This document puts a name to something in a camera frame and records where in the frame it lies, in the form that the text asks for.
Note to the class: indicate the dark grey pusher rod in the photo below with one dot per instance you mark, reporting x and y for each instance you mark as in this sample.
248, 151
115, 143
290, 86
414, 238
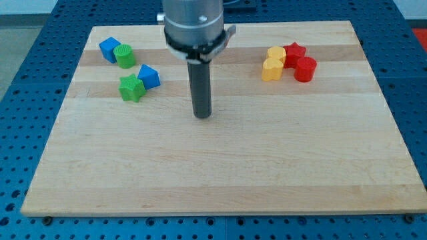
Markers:
199, 82

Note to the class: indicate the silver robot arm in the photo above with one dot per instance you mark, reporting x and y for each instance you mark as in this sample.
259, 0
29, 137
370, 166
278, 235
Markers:
194, 32

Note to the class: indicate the blue triangular block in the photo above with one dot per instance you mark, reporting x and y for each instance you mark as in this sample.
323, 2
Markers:
149, 77

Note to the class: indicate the green star block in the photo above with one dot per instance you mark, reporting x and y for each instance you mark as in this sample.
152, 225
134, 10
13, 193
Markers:
131, 88

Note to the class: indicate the yellow heart block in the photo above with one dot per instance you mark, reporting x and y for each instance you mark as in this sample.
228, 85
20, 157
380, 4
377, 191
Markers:
272, 69

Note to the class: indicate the green cylinder block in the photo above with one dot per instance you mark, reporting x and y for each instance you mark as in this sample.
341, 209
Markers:
124, 56

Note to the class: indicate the yellow hexagon block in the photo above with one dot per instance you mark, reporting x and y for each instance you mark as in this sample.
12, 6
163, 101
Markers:
277, 52

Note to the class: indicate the blue cube block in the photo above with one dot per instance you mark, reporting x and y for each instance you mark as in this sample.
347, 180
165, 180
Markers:
107, 47

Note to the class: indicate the red star block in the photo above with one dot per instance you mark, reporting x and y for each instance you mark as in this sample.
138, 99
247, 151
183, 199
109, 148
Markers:
293, 51

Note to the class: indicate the red cylinder block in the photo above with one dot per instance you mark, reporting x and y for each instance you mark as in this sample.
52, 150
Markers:
305, 69

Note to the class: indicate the wooden board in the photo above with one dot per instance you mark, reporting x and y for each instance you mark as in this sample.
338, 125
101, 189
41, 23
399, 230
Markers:
326, 147

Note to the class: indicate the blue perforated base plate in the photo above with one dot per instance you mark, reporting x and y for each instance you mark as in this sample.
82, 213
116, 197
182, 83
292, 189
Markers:
31, 103

